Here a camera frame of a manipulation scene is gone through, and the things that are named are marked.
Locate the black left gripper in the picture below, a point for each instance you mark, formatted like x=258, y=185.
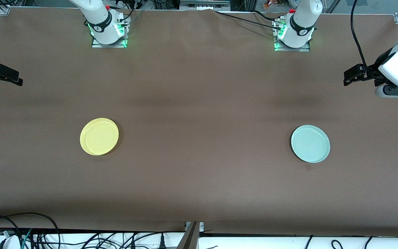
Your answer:
x=372, y=72

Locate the pale green round plate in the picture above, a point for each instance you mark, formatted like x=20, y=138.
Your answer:
x=310, y=143

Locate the yellow round plate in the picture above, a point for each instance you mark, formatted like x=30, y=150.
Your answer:
x=98, y=136

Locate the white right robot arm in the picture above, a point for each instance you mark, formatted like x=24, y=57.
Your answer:
x=98, y=20

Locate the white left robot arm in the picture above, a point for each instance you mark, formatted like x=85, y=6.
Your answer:
x=302, y=20

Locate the grey metal box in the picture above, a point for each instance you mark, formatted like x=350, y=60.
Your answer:
x=204, y=5

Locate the brown table cloth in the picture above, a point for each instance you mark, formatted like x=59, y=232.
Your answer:
x=199, y=180

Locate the black power plug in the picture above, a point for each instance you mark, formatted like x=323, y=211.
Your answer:
x=162, y=242

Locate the aluminium frame corner bracket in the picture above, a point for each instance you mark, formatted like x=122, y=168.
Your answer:
x=3, y=10

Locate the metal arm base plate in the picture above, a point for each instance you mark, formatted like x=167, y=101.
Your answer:
x=294, y=49
x=97, y=45

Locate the aluminium profile post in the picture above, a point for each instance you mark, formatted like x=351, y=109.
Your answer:
x=189, y=238

